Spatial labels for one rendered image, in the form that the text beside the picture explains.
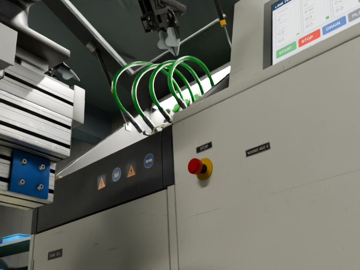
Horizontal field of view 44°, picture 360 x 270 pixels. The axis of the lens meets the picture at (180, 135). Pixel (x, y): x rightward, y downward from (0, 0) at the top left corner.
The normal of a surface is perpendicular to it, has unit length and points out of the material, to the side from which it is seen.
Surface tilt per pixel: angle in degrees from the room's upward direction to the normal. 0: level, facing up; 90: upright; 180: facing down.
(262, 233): 90
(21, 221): 90
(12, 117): 90
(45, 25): 180
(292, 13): 76
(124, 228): 90
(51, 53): 180
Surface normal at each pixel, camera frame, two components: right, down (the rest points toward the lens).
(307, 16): -0.69, -0.47
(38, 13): 0.05, 0.91
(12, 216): -0.59, -0.30
